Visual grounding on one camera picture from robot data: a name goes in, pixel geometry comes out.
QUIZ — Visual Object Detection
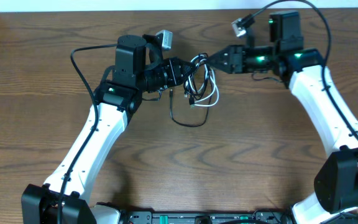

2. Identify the white USB cable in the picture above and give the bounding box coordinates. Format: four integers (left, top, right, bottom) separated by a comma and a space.
187, 55, 220, 108

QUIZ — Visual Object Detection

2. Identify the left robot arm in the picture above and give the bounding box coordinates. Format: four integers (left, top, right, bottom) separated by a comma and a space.
21, 30, 195, 223

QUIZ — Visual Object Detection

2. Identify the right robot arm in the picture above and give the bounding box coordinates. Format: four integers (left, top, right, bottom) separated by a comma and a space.
208, 11, 358, 223

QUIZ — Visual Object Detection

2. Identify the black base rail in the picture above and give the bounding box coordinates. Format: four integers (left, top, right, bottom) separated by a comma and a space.
117, 209, 295, 224

